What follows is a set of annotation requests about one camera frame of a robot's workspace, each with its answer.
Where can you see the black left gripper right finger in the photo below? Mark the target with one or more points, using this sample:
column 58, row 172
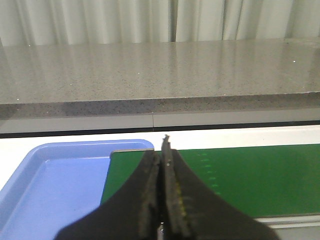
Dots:
column 194, row 212

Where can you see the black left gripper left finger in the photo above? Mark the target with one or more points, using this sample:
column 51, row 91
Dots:
column 132, row 213

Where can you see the blue plastic tray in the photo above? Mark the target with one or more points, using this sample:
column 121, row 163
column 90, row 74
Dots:
column 59, row 183

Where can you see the green conveyor belt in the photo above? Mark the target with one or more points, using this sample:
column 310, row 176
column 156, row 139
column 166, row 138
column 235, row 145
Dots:
column 261, row 181

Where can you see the grey stone counter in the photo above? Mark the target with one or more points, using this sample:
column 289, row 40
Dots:
column 110, row 87

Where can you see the white pleated curtain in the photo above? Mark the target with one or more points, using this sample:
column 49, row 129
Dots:
column 49, row 22

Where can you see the aluminium conveyor side rail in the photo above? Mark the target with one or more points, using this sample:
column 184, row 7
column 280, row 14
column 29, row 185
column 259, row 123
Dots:
column 291, row 221

